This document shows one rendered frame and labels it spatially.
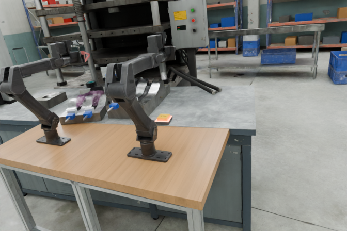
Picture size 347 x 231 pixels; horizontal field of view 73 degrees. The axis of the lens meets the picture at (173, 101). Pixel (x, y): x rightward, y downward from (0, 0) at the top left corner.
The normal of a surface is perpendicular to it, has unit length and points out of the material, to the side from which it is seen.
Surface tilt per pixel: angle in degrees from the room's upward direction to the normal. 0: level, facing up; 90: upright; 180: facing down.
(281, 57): 93
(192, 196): 0
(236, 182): 90
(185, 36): 90
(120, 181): 0
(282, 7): 90
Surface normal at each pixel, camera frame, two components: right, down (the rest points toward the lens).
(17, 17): 0.88, 0.07
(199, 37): -0.29, 0.37
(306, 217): -0.12, -0.93
